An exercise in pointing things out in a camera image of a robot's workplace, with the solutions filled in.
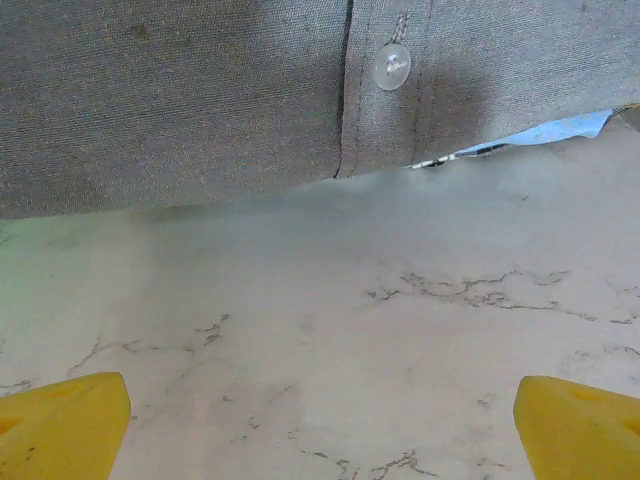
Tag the multicoloured patterned shirt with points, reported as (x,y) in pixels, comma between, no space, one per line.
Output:
(550,132)

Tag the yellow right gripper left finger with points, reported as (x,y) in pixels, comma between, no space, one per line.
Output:
(60,430)

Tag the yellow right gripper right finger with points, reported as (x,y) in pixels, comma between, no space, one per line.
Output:
(580,435)

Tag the grey button-up shirt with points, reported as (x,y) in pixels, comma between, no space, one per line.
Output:
(200,100)

